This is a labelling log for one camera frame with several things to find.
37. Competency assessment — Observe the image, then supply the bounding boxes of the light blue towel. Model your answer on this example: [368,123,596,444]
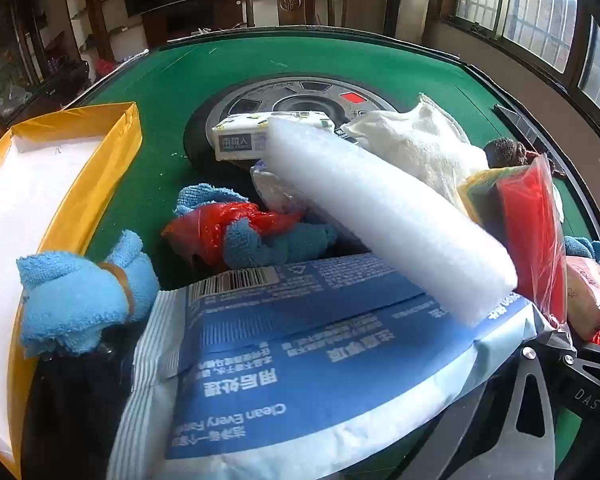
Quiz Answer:
[564,235,600,273]

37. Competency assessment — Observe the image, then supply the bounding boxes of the dark wooden television cabinet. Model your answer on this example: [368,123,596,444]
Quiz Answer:
[142,0,251,48]

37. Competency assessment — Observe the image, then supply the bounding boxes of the round table control panel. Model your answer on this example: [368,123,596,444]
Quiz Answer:
[185,72,431,181]

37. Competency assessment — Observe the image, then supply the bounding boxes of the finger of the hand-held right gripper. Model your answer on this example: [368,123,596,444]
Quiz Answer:
[532,332,600,411]

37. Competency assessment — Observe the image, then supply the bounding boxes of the printed white tissue pack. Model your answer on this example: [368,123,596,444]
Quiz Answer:
[212,110,336,162]

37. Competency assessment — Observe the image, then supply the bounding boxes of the white foam block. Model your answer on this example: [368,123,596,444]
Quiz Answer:
[262,116,518,327]

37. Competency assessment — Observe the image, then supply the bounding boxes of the barred window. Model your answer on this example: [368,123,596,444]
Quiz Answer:
[450,0,600,126]

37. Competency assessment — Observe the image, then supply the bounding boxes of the pink tissue packet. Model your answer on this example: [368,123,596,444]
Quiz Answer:
[565,255,600,341]

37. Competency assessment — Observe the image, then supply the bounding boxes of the bagged colourful sponges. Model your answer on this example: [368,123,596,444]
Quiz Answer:
[455,154,568,331]

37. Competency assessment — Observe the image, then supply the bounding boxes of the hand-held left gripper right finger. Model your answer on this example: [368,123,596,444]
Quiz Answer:
[397,345,556,480]

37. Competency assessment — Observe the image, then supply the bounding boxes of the yellow cardboard box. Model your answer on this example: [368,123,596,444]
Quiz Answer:
[0,101,143,480]

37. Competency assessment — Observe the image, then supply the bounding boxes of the wooden wall shelf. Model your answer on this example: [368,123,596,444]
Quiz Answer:
[62,0,146,61]

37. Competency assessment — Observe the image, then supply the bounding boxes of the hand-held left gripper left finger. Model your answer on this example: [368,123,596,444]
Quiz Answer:
[25,330,143,480]

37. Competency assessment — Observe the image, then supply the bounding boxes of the blue towel with rubber band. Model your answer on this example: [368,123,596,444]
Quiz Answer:
[16,230,161,358]

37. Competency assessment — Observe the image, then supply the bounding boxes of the red plastic bag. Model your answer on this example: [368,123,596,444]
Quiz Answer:
[161,201,305,266]

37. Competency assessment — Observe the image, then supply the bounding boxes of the blue wet wipes packet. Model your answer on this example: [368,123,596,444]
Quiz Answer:
[107,252,576,480]

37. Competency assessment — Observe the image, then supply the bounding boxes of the red bag with blue cloth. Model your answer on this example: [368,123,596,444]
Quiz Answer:
[172,184,338,270]

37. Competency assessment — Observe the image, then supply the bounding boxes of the white cloth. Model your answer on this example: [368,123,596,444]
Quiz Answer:
[345,92,488,211]

